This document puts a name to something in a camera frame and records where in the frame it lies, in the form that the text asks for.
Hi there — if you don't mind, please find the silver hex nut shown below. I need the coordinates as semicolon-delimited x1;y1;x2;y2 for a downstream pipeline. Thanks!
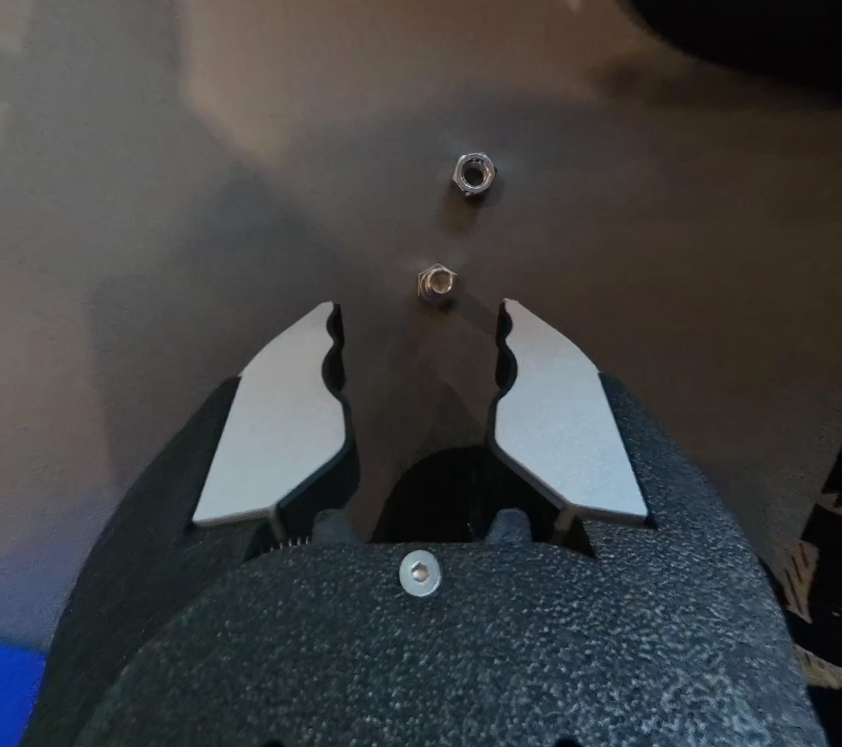
453;150;504;200

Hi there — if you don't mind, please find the blue plastic bin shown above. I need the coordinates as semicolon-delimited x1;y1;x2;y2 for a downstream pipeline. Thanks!
0;640;48;747

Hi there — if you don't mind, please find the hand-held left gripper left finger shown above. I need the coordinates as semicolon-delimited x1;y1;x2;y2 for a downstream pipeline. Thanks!
191;300;361;554

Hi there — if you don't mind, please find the silver hex bolt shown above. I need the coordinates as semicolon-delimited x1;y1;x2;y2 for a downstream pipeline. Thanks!
416;262;459;310

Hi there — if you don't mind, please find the black white patterned clothing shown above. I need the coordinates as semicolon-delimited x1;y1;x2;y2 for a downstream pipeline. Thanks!
776;464;842;689

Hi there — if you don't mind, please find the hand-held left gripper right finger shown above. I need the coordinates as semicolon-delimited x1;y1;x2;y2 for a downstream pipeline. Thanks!
487;297;651;547

